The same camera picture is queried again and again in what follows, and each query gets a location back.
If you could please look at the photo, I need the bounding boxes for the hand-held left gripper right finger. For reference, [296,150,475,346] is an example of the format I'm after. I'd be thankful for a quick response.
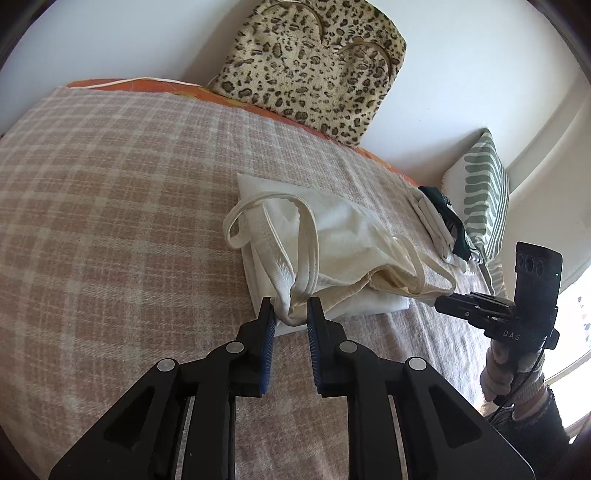
[306,296,536,480]

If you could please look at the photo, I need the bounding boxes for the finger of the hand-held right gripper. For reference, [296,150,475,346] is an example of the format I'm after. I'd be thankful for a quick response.
[462,292,514,319]
[434,296,497,329]

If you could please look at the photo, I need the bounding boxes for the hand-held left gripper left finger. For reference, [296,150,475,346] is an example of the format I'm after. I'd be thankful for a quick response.
[48,298,278,480]

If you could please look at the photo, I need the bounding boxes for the cream tank top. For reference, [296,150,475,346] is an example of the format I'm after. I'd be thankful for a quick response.
[223,172,457,328]

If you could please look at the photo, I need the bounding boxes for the person's right forearm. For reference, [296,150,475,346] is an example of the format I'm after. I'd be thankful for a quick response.
[482,385,571,463]

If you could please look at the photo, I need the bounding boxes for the stack of folded clothes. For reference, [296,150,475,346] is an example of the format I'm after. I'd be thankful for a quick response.
[418,185,484,263]

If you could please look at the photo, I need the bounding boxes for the person's right hand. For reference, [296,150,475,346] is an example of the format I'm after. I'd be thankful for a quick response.
[480,344,548,404]

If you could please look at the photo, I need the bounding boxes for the green striped pillow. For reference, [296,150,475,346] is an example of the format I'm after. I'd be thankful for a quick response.
[441,128,511,296]

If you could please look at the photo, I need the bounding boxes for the beige plaid blanket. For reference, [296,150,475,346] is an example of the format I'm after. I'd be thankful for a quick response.
[0,85,509,480]

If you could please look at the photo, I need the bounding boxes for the leopard print cushion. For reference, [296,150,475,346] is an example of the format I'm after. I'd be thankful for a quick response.
[209,0,408,147]

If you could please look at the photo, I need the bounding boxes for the white cable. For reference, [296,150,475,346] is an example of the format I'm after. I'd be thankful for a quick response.
[87,75,186,89]

